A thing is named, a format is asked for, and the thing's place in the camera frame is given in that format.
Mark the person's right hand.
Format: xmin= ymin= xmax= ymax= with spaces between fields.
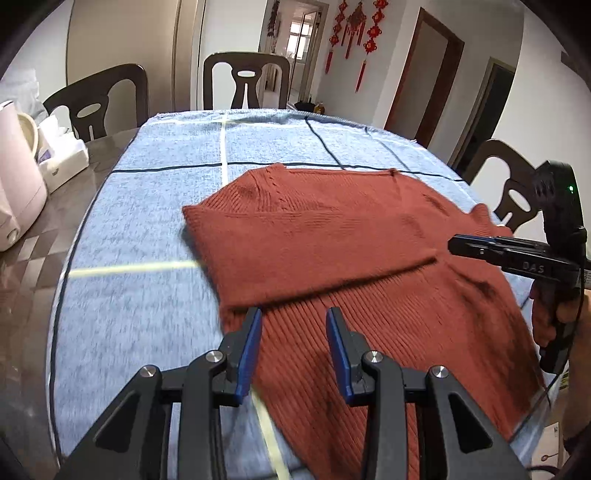
xmin=529 ymin=285 xmax=591 ymax=352

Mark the blue checked tablecloth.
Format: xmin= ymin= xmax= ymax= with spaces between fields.
xmin=46 ymin=108 xmax=555 ymax=480

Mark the hanging dried chili string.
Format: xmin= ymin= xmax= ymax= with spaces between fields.
xmin=265 ymin=0 xmax=281 ymax=52

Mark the pink electric kettle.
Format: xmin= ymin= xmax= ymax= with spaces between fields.
xmin=0 ymin=99 xmax=49 ymax=253

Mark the beige wardrobe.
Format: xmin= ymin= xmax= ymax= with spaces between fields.
xmin=66 ymin=0 xmax=206 ymax=126

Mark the dark doorway frame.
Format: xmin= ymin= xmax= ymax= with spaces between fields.
xmin=450 ymin=57 xmax=516 ymax=172

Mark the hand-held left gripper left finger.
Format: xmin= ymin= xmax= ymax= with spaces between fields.
xmin=54 ymin=307 xmax=263 ymax=480

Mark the dark wooden chair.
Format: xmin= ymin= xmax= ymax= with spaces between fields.
xmin=203 ymin=52 xmax=291 ymax=110
xmin=462 ymin=138 xmax=550 ymax=234
xmin=43 ymin=64 xmax=149 ymax=143

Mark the person's right forearm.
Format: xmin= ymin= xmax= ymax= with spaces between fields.
xmin=560 ymin=323 xmax=591 ymax=462

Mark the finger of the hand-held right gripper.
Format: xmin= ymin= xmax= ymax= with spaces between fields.
xmin=448 ymin=237 xmax=513 ymax=271
xmin=455 ymin=234 xmax=550 ymax=252

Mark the red knot wall decoration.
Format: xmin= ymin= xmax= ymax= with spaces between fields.
xmin=346 ymin=2 xmax=369 ymax=93
xmin=325 ymin=0 xmax=348 ymax=75
xmin=364 ymin=0 xmax=389 ymax=57

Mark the brown wooden door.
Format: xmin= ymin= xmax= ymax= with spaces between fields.
xmin=385 ymin=7 xmax=465 ymax=149

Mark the cardboard box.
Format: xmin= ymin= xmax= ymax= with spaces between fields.
xmin=530 ymin=406 xmax=571 ymax=472

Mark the white tissue box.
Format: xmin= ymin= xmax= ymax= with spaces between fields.
xmin=36 ymin=115 xmax=91 ymax=195

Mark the clear plastic bag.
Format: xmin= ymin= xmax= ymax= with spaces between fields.
xmin=0 ymin=68 xmax=49 ymax=121

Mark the rust red knitted sweater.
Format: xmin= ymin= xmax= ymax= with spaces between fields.
xmin=181 ymin=162 xmax=546 ymax=480

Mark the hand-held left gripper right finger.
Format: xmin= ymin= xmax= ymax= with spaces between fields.
xmin=325 ymin=307 xmax=529 ymax=480

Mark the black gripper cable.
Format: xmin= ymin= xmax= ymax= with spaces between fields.
xmin=538 ymin=272 xmax=589 ymax=407

